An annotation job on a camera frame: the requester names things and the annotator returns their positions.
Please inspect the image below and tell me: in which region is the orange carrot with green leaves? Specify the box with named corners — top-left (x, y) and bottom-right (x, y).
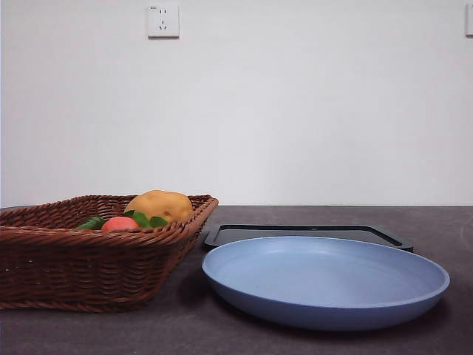
top-left (101, 210), bottom-right (169, 233)

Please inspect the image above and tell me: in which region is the blue round plate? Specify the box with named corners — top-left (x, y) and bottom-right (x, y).
top-left (201, 236), bottom-right (451, 331)

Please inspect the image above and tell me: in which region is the yellow-brown potato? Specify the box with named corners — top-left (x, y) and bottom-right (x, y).
top-left (124, 189), bottom-right (194, 224)

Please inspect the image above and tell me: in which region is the black flat tray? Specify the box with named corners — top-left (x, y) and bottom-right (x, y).
top-left (203, 223), bottom-right (414, 254)

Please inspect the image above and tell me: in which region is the green vegetable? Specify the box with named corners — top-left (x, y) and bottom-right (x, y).
top-left (76, 216), bottom-right (106, 231)

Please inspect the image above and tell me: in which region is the brown wicker basket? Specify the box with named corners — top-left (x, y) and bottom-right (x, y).
top-left (0, 195), bottom-right (220, 314)

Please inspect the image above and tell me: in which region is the white wall socket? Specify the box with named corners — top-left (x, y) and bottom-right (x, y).
top-left (147, 4), bottom-right (180, 39)

